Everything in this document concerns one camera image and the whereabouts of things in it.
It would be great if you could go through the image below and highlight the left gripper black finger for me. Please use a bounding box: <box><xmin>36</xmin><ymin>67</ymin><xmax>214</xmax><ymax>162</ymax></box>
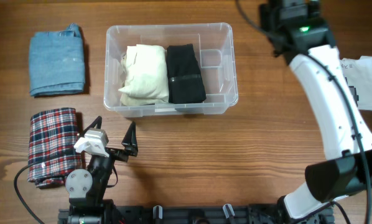
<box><xmin>78</xmin><ymin>116</ymin><xmax>102</xmax><ymax>137</ymax></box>
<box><xmin>121</xmin><ymin>121</ymin><xmax>138</xmax><ymax>157</ymax></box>

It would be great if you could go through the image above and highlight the red plaid cloth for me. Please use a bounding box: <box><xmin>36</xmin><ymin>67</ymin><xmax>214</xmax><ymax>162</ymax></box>
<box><xmin>27</xmin><ymin>108</ymin><xmax>82</xmax><ymax>189</ymax></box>

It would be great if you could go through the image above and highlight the cream cloth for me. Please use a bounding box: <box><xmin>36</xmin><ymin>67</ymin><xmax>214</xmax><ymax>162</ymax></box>
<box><xmin>119</xmin><ymin>44</ymin><xmax>169</xmax><ymax>106</ymax></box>

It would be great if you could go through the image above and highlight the black cloth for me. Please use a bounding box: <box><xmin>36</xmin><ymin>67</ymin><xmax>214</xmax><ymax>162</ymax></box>
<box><xmin>166</xmin><ymin>44</ymin><xmax>207</xmax><ymax>104</ymax></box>

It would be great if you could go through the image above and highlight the white printed t-shirt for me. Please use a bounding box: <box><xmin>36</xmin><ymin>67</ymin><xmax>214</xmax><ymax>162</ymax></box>
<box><xmin>340</xmin><ymin>56</ymin><xmax>372</xmax><ymax>111</ymax></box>

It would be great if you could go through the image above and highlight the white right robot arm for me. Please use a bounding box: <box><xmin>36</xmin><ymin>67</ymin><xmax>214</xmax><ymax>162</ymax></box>
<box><xmin>259</xmin><ymin>1</ymin><xmax>372</xmax><ymax>221</ymax></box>

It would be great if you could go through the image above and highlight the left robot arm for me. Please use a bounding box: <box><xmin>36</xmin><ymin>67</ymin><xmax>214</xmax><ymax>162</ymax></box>
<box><xmin>58</xmin><ymin>116</ymin><xmax>138</xmax><ymax>224</ymax></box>

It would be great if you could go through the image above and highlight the clear plastic storage container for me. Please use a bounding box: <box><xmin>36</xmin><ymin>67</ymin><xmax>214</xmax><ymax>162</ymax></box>
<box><xmin>103</xmin><ymin>22</ymin><xmax>238</xmax><ymax>118</ymax></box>

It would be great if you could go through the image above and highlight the folded blue denim cloth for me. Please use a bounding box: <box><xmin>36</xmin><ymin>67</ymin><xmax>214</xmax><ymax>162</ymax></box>
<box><xmin>29</xmin><ymin>24</ymin><xmax>85</xmax><ymax>97</ymax></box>

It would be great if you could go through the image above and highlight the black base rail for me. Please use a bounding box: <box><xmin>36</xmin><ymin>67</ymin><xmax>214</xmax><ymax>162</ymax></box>
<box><xmin>58</xmin><ymin>203</ymin><xmax>335</xmax><ymax>224</ymax></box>

